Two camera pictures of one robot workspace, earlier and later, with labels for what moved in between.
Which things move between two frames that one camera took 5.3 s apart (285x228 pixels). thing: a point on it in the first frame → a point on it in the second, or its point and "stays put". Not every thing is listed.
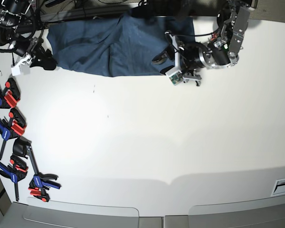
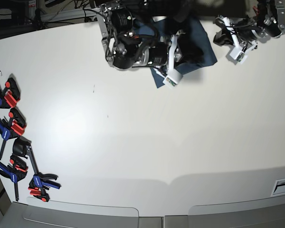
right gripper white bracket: (45, 60) → (191, 52)
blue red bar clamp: (6, 98) stays put
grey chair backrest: (275, 212) stays put
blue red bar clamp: (11, 127) stays put
